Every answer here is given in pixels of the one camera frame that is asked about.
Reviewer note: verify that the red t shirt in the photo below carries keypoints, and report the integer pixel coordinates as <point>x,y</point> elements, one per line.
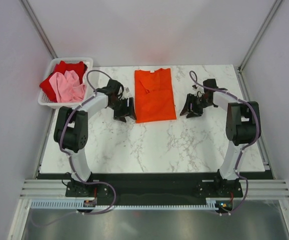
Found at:
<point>80,68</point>

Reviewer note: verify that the orange t shirt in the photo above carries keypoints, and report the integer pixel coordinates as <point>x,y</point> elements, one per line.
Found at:
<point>154,97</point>

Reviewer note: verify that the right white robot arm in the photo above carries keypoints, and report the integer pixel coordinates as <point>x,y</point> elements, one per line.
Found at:
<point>242,129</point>

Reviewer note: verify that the aluminium frame rail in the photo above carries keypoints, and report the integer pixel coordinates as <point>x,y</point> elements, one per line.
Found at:
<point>260,189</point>

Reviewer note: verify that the white slotted cable duct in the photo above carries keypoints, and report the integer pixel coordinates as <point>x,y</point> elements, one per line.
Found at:
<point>83,204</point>

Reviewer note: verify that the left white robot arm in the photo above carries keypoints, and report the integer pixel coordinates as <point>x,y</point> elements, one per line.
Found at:
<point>71,133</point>

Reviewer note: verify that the pink t shirt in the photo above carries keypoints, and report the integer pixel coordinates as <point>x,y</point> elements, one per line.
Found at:
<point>67,87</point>

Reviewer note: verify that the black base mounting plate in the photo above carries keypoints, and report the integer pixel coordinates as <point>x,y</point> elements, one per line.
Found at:
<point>152,188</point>

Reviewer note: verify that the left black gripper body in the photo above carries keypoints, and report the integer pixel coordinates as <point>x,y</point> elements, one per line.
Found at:
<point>121,109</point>

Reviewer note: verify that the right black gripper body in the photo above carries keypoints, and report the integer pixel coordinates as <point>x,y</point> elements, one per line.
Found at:
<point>198,103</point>

